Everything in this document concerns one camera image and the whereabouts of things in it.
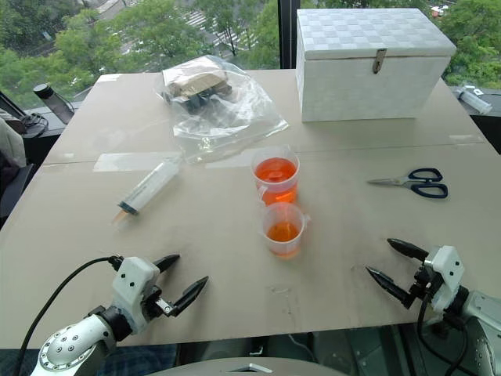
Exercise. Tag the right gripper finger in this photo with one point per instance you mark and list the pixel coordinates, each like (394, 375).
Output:
(407, 248)
(389, 284)

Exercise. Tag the large clear measuring cup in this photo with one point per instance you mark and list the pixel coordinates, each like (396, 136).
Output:
(274, 172)

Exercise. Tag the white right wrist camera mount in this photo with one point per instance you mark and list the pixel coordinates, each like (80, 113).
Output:
(446, 266)

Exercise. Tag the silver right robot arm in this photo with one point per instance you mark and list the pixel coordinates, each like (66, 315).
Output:
(485, 313)

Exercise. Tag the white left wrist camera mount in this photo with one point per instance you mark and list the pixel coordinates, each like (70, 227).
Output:
(131, 280)

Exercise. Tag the clear plastic bag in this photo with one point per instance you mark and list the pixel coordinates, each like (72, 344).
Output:
(242, 113)

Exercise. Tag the white cloth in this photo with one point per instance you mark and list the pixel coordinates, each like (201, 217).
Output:
(9, 145)

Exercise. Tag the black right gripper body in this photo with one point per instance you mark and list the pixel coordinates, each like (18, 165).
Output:
(422, 281)

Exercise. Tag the black window frame post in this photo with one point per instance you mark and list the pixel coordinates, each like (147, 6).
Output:
(287, 35)

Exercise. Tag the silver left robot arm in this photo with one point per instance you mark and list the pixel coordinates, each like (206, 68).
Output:
(70, 348)

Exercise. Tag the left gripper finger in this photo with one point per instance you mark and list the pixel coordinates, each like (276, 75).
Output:
(168, 260)
(189, 295)

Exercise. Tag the dark bottle with black lid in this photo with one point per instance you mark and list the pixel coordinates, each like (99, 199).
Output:
(55, 103)

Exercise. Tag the small clear measuring cup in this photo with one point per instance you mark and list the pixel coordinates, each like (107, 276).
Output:
(283, 235)

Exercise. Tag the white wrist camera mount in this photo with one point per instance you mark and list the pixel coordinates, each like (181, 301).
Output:
(131, 280)
(446, 266)

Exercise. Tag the brown and black toy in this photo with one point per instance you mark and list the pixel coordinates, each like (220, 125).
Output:
(195, 84)

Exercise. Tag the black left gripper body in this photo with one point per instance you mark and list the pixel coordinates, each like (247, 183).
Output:
(154, 302)

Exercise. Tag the large clear plastic syringe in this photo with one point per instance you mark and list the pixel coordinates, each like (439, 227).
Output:
(150, 184)

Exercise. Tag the white woven storage box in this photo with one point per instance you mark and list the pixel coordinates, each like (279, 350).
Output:
(352, 78)

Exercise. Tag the blue plaid cloth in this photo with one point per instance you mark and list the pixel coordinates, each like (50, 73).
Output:
(137, 360)

